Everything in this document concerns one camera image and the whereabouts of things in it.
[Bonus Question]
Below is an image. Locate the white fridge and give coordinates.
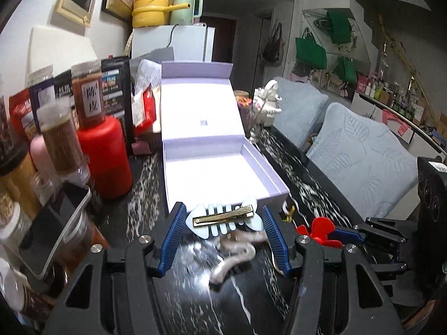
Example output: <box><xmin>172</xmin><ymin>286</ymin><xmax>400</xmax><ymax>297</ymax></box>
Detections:
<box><xmin>131</xmin><ymin>24</ymin><xmax>214</xmax><ymax>63</ymax></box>

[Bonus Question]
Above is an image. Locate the white-lidded jar of seeds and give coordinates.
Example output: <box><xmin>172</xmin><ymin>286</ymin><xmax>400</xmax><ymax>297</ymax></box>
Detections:
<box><xmin>0</xmin><ymin>202</ymin><xmax>32</xmax><ymax>252</ymax></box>

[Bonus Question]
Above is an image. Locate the glass jar of dried flowers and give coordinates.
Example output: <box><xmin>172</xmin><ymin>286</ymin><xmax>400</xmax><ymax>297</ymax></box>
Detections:
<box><xmin>233</xmin><ymin>90</ymin><xmax>251</xmax><ymax>116</ymax></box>

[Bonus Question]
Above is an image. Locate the red bottle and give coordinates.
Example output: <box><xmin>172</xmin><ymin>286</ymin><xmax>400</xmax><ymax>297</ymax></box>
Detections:
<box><xmin>76</xmin><ymin>115</ymin><xmax>133</xmax><ymax>201</ymax></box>

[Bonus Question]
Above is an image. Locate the clear jar with blue label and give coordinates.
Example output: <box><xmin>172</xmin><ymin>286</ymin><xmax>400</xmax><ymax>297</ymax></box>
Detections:
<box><xmin>27</xmin><ymin>64</ymin><xmax>56</xmax><ymax>112</ymax></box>

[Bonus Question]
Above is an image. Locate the small black pouch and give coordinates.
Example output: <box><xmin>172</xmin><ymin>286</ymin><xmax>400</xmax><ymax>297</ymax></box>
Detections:
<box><xmin>54</xmin><ymin>70</ymin><xmax>75</xmax><ymax>109</ymax></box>

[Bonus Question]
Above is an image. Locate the tall jar with white label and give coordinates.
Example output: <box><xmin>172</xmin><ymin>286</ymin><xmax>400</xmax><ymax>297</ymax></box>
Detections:
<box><xmin>71</xmin><ymin>61</ymin><xmax>106</xmax><ymax>128</ymax></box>

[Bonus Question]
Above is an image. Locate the pale green kettle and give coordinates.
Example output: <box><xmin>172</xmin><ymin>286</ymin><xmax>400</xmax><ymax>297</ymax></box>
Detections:
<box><xmin>170</xmin><ymin>0</ymin><xmax>203</xmax><ymax>26</ymax></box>

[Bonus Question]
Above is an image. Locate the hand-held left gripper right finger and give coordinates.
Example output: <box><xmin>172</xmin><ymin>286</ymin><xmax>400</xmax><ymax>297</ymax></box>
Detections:
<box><xmin>261</xmin><ymin>204</ymin><xmax>406</xmax><ymax>335</ymax></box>

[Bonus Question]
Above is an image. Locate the chair with leaf-pattern cover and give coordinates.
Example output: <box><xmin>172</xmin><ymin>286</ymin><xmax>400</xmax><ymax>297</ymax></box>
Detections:
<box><xmin>272</xmin><ymin>77</ymin><xmax>331</xmax><ymax>147</ymax></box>
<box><xmin>305</xmin><ymin>102</ymin><xmax>420</xmax><ymax>220</ymax></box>

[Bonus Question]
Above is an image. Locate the white teapot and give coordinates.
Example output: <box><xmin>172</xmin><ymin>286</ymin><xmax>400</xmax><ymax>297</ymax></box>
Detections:
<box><xmin>253</xmin><ymin>80</ymin><xmax>283</xmax><ymax>128</ymax></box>

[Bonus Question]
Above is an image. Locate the row of small bottles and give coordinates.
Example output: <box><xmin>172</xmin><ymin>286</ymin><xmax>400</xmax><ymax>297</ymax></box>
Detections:
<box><xmin>356</xmin><ymin>73</ymin><xmax>430</xmax><ymax>126</ymax></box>

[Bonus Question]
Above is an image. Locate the clear fishbone hair clip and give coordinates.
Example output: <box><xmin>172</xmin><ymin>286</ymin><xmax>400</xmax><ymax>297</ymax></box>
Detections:
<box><xmin>184</xmin><ymin>199</ymin><xmax>264</xmax><ymax>240</ymax></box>

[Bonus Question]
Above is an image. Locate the clear jar of brown powder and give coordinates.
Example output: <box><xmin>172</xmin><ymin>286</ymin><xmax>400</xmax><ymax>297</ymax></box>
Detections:
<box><xmin>36</xmin><ymin>97</ymin><xmax>88</xmax><ymax>175</ymax></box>

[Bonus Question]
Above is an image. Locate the large black pouch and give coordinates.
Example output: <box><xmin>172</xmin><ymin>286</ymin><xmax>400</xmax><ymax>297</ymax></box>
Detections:
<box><xmin>101</xmin><ymin>56</ymin><xmax>135</xmax><ymax>147</ymax></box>

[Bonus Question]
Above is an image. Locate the dark hanging bag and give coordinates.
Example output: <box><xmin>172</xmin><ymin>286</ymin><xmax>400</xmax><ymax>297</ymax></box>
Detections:
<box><xmin>262</xmin><ymin>24</ymin><xmax>283</xmax><ymax>66</ymax></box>

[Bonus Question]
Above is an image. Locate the smartphone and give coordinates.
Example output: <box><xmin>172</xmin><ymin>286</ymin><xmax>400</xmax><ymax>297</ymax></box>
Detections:
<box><xmin>17</xmin><ymin>183</ymin><xmax>91</xmax><ymax>280</ymax></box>

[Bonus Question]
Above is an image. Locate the pink bottle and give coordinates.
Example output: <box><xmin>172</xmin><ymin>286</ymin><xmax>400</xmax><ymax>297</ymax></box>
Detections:
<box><xmin>30</xmin><ymin>136</ymin><xmax>58</xmax><ymax>189</ymax></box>

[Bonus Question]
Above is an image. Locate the red and white packet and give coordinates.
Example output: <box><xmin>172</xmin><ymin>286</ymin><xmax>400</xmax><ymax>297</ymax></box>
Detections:
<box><xmin>132</xmin><ymin>84</ymin><xmax>158</xmax><ymax>137</ymax></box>

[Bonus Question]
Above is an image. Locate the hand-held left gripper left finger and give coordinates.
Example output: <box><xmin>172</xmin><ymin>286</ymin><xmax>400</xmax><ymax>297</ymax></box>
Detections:
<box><xmin>42</xmin><ymin>202</ymin><xmax>189</xmax><ymax>335</ymax></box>

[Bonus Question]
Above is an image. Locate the glass cup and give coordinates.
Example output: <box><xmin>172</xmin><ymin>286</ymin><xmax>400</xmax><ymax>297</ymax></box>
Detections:
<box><xmin>244</xmin><ymin>106</ymin><xmax>262</xmax><ymax>143</ymax></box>

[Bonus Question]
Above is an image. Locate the yellow pot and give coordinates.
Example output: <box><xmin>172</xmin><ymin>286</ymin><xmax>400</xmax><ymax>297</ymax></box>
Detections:
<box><xmin>132</xmin><ymin>0</ymin><xmax>191</xmax><ymax>28</ymax></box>

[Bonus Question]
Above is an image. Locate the lavender gift box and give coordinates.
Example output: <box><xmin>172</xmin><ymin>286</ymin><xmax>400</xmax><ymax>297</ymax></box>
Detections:
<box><xmin>160</xmin><ymin>61</ymin><xmax>290</xmax><ymax>217</ymax></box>

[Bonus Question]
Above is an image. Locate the red snack bag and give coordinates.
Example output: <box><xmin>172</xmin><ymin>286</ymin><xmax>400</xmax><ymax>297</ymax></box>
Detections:
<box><xmin>9</xmin><ymin>89</ymin><xmax>41</xmax><ymax>143</ymax></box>

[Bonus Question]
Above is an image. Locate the amber jar with black lid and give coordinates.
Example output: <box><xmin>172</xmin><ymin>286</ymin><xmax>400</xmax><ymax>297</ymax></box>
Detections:
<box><xmin>0</xmin><ymin>143</ymin><xmax>42</xmax><ymax>220</ymax></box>

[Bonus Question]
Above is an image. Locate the red hair clip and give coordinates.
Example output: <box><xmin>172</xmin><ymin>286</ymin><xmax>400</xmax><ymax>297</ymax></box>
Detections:
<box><xmin>296</xmin><ymin>217</ymin><xmax>342</xmax><ymax>249</ymax></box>

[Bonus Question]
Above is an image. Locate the green tote bag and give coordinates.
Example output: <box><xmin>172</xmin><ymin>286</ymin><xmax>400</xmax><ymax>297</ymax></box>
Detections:
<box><xmin>295</xmin><ymin>28</ymin><xmax>328</xmax><ymax>70</ymax></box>
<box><xmin>326</xmin><ymin>9</ymin><xmax>351</xmax><ymax>44</ymax></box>
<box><xmin>335</xmin><ymin>58</ymin><xmax>357</xmax><ymax>84</ymax></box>

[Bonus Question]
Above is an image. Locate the clear jar under phone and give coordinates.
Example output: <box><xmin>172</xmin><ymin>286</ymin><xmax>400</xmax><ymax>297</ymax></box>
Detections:
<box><xmin>52</xmin><ymin>213</ymin><xmax>109</xmax><ymax>287</ymax></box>

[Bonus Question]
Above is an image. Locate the white paper bag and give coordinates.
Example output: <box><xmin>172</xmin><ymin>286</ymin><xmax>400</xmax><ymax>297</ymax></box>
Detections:
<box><xmin>134</xmin><ymin>59</ymin><xmax>163</xmax><ymax>95</ymax></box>

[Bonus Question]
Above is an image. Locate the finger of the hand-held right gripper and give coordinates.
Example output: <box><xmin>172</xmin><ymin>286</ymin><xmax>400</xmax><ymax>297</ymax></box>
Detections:
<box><xmin>369</xmin><ymin>261</ymin><xmax>409</xmax><ymax>283</ymax></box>
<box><xmin>333</xmin><ymin>217</ymin><xmax>408</xmax><ymax>252</ymax></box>

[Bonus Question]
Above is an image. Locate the white chair back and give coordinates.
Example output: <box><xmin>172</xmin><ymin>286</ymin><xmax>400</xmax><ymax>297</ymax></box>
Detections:
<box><xmin>28</xmin><ymin>26</ymin><xmax>102</xmax><ymax>77</ymax></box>

